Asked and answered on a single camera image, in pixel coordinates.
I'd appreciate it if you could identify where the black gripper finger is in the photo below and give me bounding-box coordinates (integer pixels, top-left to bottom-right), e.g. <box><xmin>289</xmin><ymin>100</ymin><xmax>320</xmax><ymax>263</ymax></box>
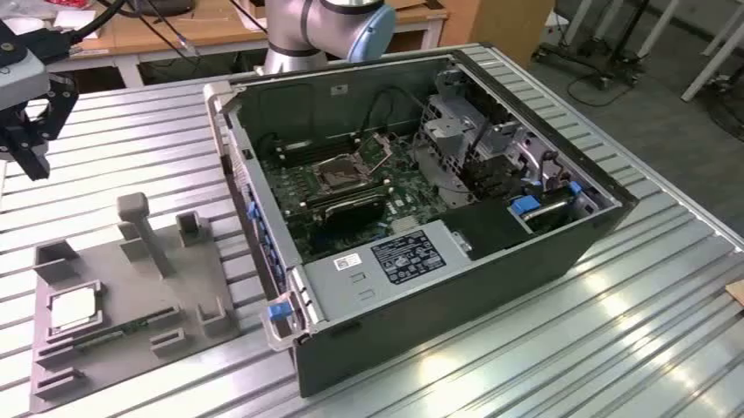
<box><xmin>0</xmin><ymin>108</ymin><xmax>30</xmax><ymax>163</ymax></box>
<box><xmin>12</xmin><ymin>74</ymin><xmax>81</xmax><ymax>182</ymax></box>

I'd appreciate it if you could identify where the small white labelled box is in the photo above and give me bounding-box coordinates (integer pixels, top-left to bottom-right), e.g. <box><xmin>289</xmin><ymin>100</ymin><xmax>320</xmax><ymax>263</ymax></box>
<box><xmin>55</xmin><ymin>10</ymin><xmax>98</xmax><ymax>30</ymax></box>

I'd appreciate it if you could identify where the green RAM stick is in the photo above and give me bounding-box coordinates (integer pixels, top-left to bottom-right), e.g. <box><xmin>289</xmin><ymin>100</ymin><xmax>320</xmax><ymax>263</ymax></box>
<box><xmin>73</xmin><ymin>307</ymin><xmax>179</xmax><ymax>352</ymax></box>

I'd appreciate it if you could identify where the wooden cabinet panel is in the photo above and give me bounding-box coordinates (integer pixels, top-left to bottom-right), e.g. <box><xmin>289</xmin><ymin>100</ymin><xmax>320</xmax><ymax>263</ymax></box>
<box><xmin>451</xmin><ymin>0</ymin><xmax>553</xmax><ymax>71</ymax></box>

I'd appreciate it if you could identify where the black round base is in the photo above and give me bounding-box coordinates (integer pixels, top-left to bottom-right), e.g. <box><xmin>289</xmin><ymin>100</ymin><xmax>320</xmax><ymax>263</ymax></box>
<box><xmin>130</xmin><ymin>0</ymin><xmax>197</xmax><ymax>17</ymax></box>

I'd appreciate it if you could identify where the grey metal drive cage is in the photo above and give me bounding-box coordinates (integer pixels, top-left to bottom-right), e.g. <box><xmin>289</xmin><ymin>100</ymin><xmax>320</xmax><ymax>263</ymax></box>
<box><xmin>413</xmin><ymin>93</ymin><xmax>488</xmax><ymax>206</ymax></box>

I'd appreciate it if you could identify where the grey power supply unit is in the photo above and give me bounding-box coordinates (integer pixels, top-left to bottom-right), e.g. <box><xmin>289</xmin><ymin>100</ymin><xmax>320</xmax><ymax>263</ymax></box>
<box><xmin>300</xmin><ymin>219</ymin><xmax>473</xmax><ymax>328</ymax></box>

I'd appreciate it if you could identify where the open black PC case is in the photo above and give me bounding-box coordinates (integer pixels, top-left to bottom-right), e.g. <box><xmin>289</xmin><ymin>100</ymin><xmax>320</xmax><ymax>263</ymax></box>
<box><xmin>202</xmin><ymin>41</ymin><xmax>642</xmax><ymax>398</ymax></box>

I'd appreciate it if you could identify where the silver CPU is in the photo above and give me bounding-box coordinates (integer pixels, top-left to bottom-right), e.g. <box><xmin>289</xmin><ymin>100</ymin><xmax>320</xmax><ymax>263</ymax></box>
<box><xmin>50</xmin><ymin>289</ymin><xmax>102</xmax><ymax>333</ymax></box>

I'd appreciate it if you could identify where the green motherboard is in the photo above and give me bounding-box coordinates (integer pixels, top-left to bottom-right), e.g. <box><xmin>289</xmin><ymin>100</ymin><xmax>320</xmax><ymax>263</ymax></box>
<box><xmin>256</xmin><ymin>130</ymin><xmax>467</xmax><ymax>262</ymax></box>

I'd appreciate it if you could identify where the metal socket cover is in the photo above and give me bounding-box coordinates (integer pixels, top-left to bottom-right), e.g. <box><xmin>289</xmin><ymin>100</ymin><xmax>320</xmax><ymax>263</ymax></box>
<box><xmin>354</xmin><ymin>132</ymin><xmax>404</xmax><ymax>174</ymax></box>

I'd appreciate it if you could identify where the black flat cable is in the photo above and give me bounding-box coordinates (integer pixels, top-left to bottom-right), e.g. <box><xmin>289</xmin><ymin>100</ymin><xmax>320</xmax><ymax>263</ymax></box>
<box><xmin>464</xmin><ymin>113</ymin><xmax>491</xmax><ymax>154</ymax></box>

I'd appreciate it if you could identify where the small wooden block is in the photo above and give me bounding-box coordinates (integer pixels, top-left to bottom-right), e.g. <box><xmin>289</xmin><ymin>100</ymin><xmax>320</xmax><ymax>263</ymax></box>
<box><xmin>723</xmin><ymin>280</ymin><xmax>744</xmax><ymax>313</ymax></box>

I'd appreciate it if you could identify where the blue case latch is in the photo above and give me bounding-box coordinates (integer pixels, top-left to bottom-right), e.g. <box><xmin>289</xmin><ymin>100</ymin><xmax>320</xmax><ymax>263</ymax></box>
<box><xmin>265</xmin><ymin>301</ymin><xmax>292</xmax><ymax>326</ymax></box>

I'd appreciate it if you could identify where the wooden desk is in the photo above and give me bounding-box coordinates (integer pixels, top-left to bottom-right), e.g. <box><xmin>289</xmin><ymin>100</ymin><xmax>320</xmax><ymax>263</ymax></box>
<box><xmin>58</xmin><ymin>0</ymin><xmax>453</xmax><ymax>88</ymax></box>

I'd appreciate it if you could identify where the black cable with silver plug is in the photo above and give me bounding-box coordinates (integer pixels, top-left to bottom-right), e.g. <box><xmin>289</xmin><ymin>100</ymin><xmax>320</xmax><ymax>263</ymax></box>
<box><xmin>125</xmin><ymin>0</ymin><xmax>202</xmax><ymax>57</ymax></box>

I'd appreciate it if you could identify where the grey parts rack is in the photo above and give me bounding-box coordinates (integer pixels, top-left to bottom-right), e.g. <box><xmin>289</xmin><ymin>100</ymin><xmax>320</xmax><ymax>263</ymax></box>
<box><xmin>28</xmin><ymin>191</ymin><xmax>244</xmax><ymax>415</ymax></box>

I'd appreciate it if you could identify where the black RAM slot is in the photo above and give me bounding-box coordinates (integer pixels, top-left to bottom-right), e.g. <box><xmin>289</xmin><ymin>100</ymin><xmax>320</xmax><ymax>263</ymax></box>
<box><xmin>272</xmin><ymin>138</ymin><xmax>357</xmax><ymax>154</ymax></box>
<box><xmin>278</xmin><ymin>147</ymin><xmax>360</xmax><ymax>169</ymax></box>
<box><xmin>301</xmin><ymin>185</ymin><xmax>392</xmax><ymax>210</ymax></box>

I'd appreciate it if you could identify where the black rolling stand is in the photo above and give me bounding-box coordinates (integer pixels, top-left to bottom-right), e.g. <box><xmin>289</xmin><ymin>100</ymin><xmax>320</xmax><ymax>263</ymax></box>
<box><xmin>533</xmin><ymin>0</ymin><xmax>647</xmax><ymax>91</ymax></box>

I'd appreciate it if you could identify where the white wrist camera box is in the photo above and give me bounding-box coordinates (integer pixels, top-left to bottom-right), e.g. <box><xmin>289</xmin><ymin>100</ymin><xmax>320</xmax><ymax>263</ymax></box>
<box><xmin>0</xmin><ymin>19</ymin><xmax>48</xmax><ymax>110</ymax></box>

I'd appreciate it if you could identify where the white table frame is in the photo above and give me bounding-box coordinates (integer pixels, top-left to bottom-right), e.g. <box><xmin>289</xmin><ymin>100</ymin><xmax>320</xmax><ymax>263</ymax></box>
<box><xmin>560</xmin><ymin>0</ymin><xmax>679</xmax><ymax>60</ymax></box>
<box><xmin>679</xmin><ymin>0</ymin><xmax>744</xmax><ymax>104</ymax></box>

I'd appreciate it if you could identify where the CPU socket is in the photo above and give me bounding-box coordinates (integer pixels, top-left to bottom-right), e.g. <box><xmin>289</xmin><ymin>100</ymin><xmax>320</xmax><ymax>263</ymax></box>
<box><xmin>313</xmin><ymin>158</ymin><xmax>373</xmax><ymax>195</ymax></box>

